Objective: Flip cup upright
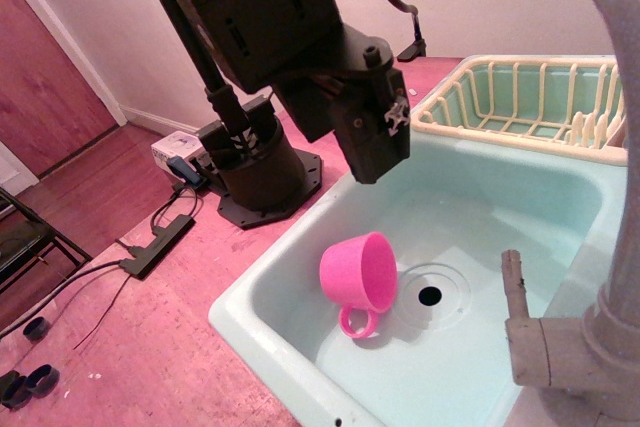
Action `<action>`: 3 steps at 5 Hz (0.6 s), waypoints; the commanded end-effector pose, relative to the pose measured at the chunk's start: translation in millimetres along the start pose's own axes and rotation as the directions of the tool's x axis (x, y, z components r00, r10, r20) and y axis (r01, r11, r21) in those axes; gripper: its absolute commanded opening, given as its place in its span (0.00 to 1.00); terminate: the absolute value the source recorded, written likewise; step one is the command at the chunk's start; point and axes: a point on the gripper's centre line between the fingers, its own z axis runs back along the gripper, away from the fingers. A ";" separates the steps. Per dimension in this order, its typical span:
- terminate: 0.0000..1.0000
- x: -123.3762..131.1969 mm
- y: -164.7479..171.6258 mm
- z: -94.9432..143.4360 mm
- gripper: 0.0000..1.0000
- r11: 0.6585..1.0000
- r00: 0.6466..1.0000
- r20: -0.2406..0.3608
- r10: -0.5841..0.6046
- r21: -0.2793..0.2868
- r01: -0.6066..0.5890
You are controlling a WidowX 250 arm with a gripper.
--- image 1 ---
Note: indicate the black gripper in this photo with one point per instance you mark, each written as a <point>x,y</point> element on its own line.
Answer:
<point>346,84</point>

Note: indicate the pink plastic cup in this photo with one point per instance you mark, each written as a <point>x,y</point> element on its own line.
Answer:
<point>360,276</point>

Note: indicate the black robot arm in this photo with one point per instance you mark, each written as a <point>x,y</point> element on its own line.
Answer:
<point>246,42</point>

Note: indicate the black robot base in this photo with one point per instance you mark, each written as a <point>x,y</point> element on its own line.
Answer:
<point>251,164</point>

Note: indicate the blue clamp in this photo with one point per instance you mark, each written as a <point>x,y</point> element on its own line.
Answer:
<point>186,172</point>

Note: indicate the white cardboard box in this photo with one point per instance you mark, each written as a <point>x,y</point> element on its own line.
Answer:
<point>179,144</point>

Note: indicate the teal toy sink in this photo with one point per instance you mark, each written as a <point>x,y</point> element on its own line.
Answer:
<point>440,356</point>

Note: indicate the cream dish rack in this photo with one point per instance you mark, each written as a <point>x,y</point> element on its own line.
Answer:
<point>561,105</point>

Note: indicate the black power strip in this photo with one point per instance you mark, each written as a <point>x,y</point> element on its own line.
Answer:
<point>145,259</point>

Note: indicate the grey toy faucet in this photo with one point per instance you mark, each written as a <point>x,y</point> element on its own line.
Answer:
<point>587,368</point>

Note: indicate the wooden door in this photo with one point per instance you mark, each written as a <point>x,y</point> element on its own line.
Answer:
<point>49,113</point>

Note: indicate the black metal chair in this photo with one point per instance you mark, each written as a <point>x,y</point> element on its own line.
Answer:
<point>24,244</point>

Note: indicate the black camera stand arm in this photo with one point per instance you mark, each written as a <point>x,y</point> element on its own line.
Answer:
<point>418,47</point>

